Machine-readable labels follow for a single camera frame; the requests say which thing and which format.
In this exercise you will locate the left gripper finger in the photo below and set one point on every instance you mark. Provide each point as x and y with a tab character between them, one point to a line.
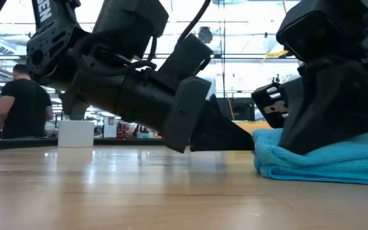
219	131
184	115

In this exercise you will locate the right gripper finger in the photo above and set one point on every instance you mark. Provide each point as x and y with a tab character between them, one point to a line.
331	111
276	102

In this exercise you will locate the blue microfiber towel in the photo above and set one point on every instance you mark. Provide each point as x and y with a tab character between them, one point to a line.
331	159

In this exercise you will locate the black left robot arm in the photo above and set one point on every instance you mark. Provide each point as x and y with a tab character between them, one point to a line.
107	38

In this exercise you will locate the black display screen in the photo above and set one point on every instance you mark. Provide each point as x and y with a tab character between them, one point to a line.
238	110

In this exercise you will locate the yellow translucent plastic bin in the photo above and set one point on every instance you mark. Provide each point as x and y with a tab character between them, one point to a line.
251	125

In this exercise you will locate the snake plant in white pot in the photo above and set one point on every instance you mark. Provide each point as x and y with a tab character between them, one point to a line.
75	131

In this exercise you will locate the round black ceiling lamp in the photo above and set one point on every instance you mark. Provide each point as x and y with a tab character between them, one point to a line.
205	34

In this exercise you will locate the person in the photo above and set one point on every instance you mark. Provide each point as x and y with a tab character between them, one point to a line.
24	105

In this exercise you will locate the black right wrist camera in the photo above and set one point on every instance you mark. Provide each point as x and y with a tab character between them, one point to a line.
321	28

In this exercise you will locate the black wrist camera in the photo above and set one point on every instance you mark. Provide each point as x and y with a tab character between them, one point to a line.
187	59
321	28

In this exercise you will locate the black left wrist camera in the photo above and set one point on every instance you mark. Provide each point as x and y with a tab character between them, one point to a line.
187	59

